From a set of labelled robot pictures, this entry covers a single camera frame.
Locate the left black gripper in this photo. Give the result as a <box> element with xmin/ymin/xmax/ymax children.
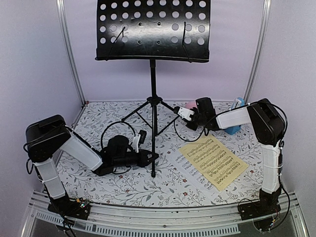
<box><xmin>113</xmin><ymin>150</ymin><xmax>159</xmax><ymax>168</ymax></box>

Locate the black music stand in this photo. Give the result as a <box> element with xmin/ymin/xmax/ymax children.
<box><xmin>95</xmin><ymin>0</ymin><xmax>213</xmax><ymax>178</ymax></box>

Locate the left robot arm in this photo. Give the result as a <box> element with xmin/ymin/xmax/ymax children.
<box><xmin>24</xmin><ymin>115</ymin><xmax>158</xmax><ymax>214</ymax></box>

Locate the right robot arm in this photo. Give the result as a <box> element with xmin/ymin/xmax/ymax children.
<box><xmin>175</xmin><ymin>97</ymin><xmax>287</xmax><ymax>195</ymax></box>

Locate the pink plate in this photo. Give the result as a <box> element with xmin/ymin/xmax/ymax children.
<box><xmin>185</xmin><ymin>101</ymin><xmax>197</xmax><ymax>109</ymax></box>

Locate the floral table mat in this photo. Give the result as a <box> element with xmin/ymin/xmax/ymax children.
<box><xmin>57</xmin><ymin>101</ymin><xmax>263</xmax><ymax>207</ymax></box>

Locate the blue metronome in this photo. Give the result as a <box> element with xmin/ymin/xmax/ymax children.
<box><xmin>225</xmin><ymin>97</ymin><xmax>245</xmax><ymax>135</ymax></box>

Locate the yellow sheet music page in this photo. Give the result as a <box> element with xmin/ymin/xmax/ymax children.
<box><xmin>179</xmin><ymin>135</ymin><xmax>249</xmax><ymax>192</ymax></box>

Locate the white sheet music page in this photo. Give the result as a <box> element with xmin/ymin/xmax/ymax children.
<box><xmin>170</xmin><ymin>151</ymin><xmax>220</xmax><ymax>201</ymax></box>

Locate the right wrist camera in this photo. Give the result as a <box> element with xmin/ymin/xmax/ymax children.
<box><xmin>173</xmin><ymin>106</ymin><xmax>195</xmax><ymax>121</ymax></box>

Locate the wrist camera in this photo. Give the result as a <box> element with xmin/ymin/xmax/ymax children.
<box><xmin>131</xmin><ymin>130</ymin><xmax>147</xmax><ymax>153</ymax></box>
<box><xmin>173</xmin><ymin>106</ymin><xmax>195</xmax><ymax>121</ymax></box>

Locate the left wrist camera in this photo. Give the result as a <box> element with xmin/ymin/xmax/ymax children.
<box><xmin>131</xmin><ymin>130</ymin><xmax>147</xmax><ymax>153</ymax></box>

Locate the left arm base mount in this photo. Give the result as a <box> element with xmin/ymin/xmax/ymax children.
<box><xmin>47</xmin><ymin>194</ymin><xmax>91</xmax><ymax>220</ymax></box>

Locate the front aluminium rail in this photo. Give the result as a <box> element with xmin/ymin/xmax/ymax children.
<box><xmin>21</xmin><ymin>192</ymin><xmax>309</xmax><ymax>237</ymax></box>

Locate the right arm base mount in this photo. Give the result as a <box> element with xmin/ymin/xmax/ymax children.
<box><xmin>237</xmin><ymin>196</ymin><xmax>281</xmax><ymax>220</ymax></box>

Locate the left aluminium frame post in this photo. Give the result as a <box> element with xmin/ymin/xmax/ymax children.
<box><xmin>56</xmin><ymin>0</ymin><xmax>86</xmax><ymax>107</ymax></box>

